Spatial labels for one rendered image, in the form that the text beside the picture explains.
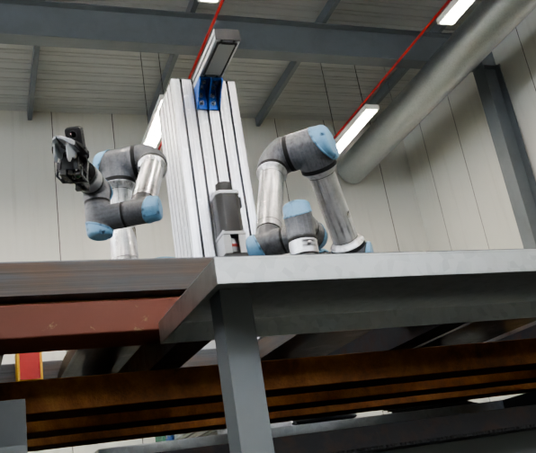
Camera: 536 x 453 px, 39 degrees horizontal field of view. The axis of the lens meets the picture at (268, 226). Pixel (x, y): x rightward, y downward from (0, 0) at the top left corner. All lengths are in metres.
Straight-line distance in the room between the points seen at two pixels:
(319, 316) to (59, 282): 0.38
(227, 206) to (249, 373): 1.71
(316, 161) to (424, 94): 9.41
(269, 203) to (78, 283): 1.15
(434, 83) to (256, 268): 10.71
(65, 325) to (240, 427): 0.32
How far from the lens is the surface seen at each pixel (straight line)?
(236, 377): 0.91
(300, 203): 1.98
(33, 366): 1.66
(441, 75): 11.36
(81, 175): 2.07
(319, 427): 2.05
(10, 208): 12.50
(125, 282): 1.13
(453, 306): 1.27
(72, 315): 1.11
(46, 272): 1.12
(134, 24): 10.76
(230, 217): 2.58
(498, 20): 10.49
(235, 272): 0.82
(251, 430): 0.91
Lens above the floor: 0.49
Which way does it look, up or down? 20 degrees up
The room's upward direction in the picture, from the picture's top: 9 degrees counter-clockwise
